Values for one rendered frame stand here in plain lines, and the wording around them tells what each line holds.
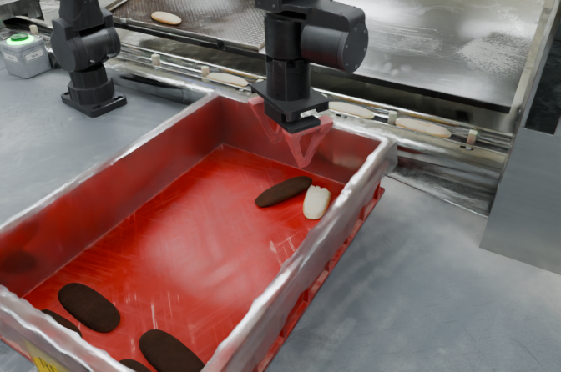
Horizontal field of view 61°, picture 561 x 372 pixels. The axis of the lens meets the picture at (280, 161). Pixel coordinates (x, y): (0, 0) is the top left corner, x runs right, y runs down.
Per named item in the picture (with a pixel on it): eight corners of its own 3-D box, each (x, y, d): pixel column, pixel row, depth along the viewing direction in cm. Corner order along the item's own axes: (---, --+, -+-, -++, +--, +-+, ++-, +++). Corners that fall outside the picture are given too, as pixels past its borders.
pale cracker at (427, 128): (391, 127, 85) (392, 122, 84) (398, 118, 87) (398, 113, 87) (448, 142, 81) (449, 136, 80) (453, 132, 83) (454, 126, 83)
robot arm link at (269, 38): (283, -4, 60) (253, 7, 56) (328, 4, 56) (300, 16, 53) (284, 48, 64) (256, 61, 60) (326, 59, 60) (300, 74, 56)
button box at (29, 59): (9, 86, 113) (-7, 42, 107) (37, 74, 119) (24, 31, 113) (32, 93, 110) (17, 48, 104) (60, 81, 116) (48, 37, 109)
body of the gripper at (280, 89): (287, 126, 59) (286, 70, 55) (250, 96, 66) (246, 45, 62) (330, 113, 62) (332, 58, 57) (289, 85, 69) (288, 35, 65)
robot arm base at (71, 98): (60, 101, 100) (93, 118, 93) (49, 65, 95) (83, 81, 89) (96, 87, 105) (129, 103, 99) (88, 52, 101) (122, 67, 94)
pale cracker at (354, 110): (320, 109, 90) (320, 104, 90) (328, 102, 93) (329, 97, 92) (370, 123, 86) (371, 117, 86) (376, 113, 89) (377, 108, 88)
